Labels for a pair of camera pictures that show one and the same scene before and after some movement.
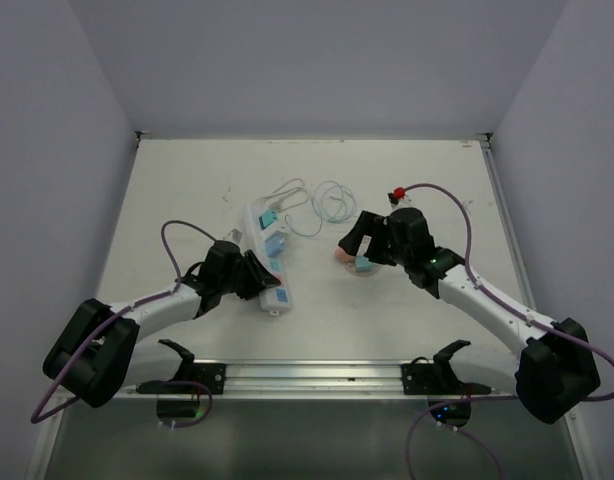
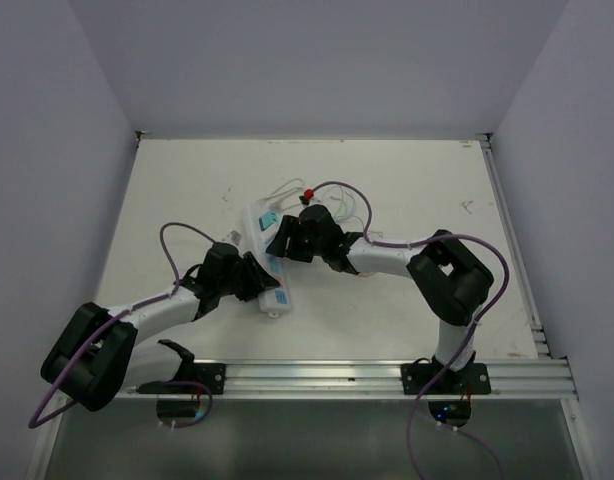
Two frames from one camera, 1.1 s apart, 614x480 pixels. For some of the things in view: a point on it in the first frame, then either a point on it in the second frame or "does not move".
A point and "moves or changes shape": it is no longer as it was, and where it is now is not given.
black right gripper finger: [381, 248] → [302, 249]
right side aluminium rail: [486, 139] does not move
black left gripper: [265, 279] does not move
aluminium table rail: [317, 378] does not move
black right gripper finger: [367, 224] → [281, 241]
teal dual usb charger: [267, 218] does not move
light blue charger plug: [275, 245] moves or changes shape
